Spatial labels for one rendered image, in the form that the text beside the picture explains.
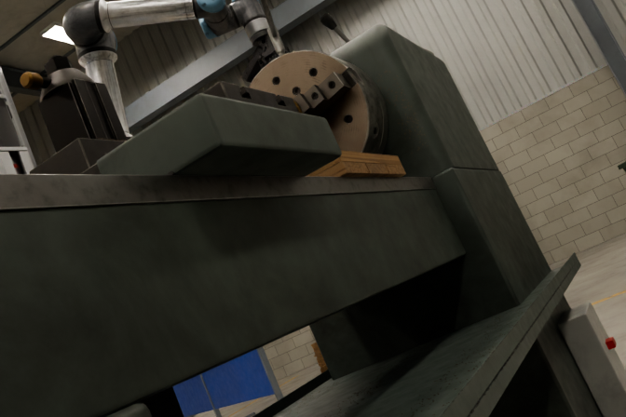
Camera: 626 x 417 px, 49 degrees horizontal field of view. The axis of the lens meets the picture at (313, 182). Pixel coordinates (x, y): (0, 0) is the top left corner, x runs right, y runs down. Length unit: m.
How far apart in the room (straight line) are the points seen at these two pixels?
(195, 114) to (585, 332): 1.30
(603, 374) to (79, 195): 1.44
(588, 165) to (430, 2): 3.73
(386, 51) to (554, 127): 9.84
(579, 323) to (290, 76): 0.90
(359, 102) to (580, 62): 10.19
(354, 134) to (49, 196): 0.95
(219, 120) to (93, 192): 0.15
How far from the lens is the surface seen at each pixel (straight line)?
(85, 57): 2.18
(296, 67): 1.49
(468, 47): 11.77
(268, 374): 6.30
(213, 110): 0.67
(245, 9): 2.13
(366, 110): 1.42
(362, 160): 1.13
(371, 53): 1.60
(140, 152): 0.70
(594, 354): 1.79
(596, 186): 11.29
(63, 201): 0.56
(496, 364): 0.86
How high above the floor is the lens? 0.68
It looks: 11 degrees up
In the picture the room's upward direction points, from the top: 24 degrees counter-clockwise
